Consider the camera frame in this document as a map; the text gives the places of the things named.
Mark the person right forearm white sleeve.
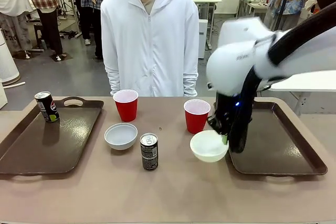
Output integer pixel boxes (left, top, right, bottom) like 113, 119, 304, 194
104, 68, 123, 97

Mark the black cable sleeve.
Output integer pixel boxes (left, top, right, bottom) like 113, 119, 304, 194
227, 2, 336, 154

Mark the white tube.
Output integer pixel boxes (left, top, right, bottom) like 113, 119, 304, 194
2, 81, 26, 88

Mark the white cylindrical air purifier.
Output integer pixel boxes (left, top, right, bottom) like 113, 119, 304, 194
0, 28, 22, 87

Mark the white bowl with grey rim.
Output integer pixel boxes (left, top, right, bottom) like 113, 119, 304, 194
104, 122, 139, 151

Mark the brown plastic tray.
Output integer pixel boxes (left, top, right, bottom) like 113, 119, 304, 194
0, 96, 105, 183
225, 97, 329, 183

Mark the person torso white hoodie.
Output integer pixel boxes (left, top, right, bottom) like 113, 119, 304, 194
100, 0, 200, 98

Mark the red plastic cup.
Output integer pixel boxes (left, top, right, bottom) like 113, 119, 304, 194
183, 99, 212, 134
113, 89, 139, 123

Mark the person left forearm white sleeve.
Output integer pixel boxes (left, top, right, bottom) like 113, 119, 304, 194
182, 73, 199, 98

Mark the black Pepsi can green base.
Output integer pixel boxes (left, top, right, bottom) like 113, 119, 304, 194
34, 91, 60, 124

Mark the white side table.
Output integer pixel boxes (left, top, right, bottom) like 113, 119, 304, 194
267, 70, 336, 116

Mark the black tripod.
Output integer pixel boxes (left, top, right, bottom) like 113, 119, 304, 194
58, 0, 80, 20

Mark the plain white bowl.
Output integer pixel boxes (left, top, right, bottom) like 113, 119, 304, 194
190, 130, 229, 163

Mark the black soda can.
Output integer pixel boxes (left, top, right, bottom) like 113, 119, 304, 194
140, 132, 159, 171

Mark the black stool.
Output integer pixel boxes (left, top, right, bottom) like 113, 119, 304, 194
33, 23, 53, 51

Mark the white cabinet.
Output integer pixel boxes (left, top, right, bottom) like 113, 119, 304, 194
198, 19, 207, 60

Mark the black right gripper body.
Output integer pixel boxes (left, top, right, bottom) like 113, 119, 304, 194
213, 92, 239, 131

